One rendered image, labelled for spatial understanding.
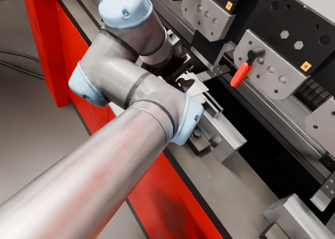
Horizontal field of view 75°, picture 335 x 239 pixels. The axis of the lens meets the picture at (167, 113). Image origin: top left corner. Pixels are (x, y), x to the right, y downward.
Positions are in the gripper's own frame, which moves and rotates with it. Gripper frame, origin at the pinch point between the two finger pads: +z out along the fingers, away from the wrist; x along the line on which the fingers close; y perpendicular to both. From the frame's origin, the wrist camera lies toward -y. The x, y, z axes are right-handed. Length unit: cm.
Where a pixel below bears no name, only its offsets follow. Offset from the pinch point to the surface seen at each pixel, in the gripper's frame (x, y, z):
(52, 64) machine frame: 86, -49, 36
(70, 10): 67, -14, 6
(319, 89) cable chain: -24, 39, 29
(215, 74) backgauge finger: -0.3, 12.9, 11.3
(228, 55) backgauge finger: 4.0, 21.8, 15.3
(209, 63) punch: -1.9, 11.6, -1.4
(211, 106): -10.0, 4.3, 4.9
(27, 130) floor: 75, -97, 50
